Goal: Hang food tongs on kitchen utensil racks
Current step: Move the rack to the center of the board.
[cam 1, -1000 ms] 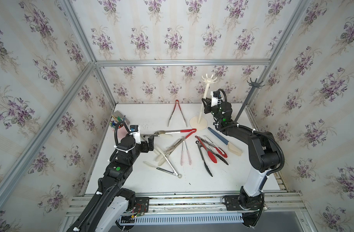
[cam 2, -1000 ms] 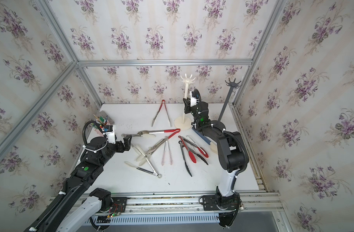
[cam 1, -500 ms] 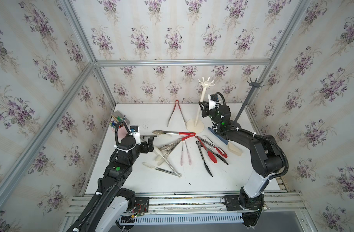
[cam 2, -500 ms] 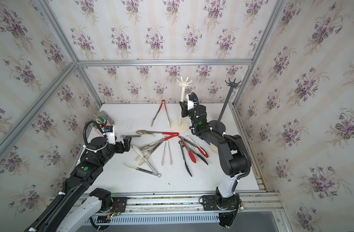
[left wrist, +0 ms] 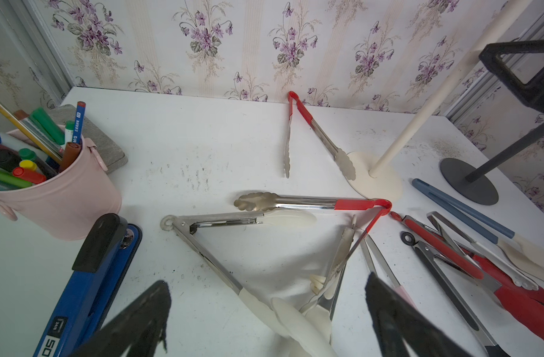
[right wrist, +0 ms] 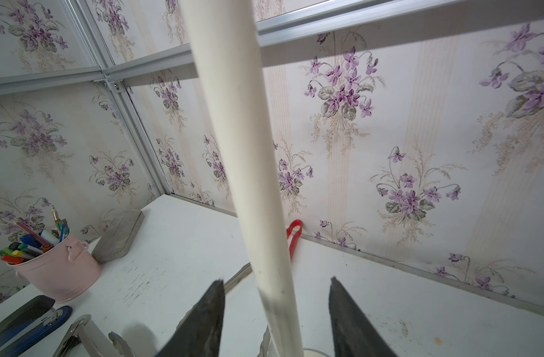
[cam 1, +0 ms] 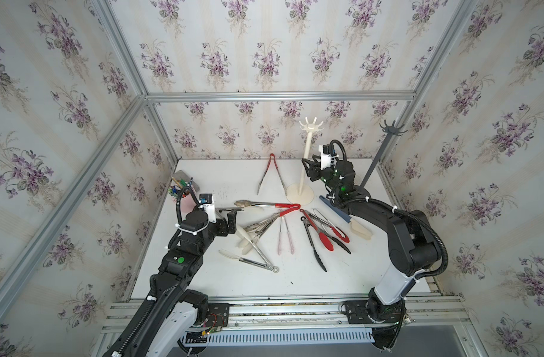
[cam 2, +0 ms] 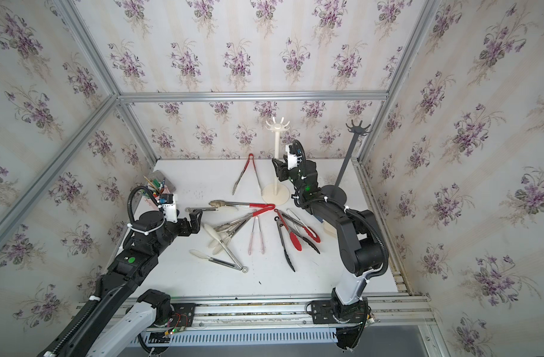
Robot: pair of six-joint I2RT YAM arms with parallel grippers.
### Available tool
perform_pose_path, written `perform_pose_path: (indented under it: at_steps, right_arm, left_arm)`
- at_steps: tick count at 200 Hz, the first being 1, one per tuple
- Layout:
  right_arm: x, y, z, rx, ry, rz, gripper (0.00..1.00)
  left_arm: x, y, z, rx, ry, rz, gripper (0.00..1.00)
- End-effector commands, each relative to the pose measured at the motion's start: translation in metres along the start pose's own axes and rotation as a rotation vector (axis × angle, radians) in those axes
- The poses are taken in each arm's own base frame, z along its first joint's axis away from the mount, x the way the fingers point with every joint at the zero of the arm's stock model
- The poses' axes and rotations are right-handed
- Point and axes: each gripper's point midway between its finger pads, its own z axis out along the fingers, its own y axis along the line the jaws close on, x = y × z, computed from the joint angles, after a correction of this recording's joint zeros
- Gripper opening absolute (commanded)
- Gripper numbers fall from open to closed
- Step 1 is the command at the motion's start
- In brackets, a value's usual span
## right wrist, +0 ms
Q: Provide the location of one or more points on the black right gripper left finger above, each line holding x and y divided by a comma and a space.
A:
199, 333

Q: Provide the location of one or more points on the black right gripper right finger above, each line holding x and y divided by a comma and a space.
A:
353, 334

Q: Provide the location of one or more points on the steel tongs white ring large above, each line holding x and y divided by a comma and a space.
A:
85, 333

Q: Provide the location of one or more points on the cream utensil rack stand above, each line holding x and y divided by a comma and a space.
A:
223, 39

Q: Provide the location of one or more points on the grey sponge block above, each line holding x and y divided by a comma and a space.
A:
118, 238

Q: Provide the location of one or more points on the pink pen holder bucket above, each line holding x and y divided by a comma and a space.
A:
62, 273

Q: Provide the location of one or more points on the blue black stapler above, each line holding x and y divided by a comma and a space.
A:
30, 324

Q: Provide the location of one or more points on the coloured pens in bucket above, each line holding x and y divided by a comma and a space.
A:
30, 238

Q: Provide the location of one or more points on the steel tongs red handle far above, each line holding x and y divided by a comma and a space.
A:
294, 232

